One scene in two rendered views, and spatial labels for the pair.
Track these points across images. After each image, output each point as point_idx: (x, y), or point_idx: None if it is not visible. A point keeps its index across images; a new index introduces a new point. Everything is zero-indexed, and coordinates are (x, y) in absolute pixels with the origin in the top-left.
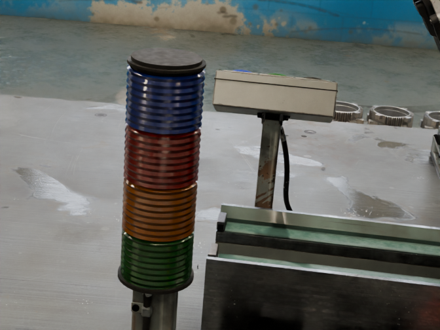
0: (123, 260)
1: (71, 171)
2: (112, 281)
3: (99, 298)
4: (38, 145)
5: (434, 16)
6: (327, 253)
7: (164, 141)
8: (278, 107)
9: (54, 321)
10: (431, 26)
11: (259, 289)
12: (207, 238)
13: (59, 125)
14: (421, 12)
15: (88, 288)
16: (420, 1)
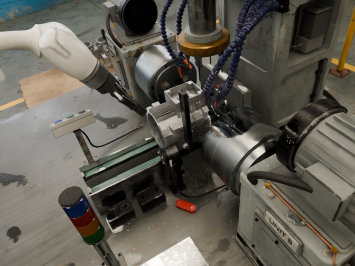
0: (84, 239)
1: (7, 165)
2: (57, 205)
3: (58, 214)
4: None
5: (119, 100)
6: (118, 165)
7: (83, 216)
8: (77, 127)
9: (50, 231)
10: (117, 98)
11: (109, 193)
12: (73, 167)
13: None
14: (112, 96)
15: (52, 212)
16: (111, 93)
